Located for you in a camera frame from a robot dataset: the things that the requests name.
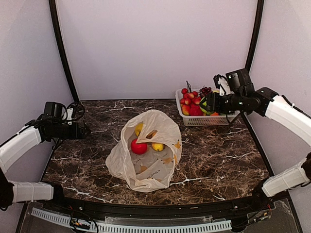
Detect black frame post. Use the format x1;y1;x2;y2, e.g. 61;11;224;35
49;0;80;102
245;0;264;72

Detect banana print plastic bag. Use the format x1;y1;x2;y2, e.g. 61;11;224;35
105;110;182;193

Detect yellow orange toy mango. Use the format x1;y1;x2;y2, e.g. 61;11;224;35
152;142;164;151

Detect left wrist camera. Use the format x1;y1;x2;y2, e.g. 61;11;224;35
62;102;86;125

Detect right black frame post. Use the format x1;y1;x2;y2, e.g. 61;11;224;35
245;0;264;72

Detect white plastic basket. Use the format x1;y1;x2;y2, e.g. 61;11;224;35
175;89;239;126

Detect green toy pear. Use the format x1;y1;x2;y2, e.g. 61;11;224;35
199;97;208;115

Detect purple toy grapes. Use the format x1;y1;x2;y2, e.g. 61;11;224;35
199;86;212;98

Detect white slotted cable duct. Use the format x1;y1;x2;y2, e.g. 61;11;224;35
31;208;232;233

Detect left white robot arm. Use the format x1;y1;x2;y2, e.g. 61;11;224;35
0;102;90;212

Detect red yellow toy mango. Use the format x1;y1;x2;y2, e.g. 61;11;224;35
181;104;191;116

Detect red cherry bunch toy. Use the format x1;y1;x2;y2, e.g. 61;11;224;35
178;81;202;107

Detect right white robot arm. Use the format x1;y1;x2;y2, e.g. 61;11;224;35
202;68;311;211

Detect red toy apple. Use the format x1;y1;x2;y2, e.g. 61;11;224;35
131;139;148;155
190;105;204;116

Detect black front rail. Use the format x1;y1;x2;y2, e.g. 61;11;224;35
48;191;297;221

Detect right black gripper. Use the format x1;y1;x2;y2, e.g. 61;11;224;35
201;91;245;114

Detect left black frame post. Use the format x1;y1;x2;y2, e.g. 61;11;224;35
49;0;80;102

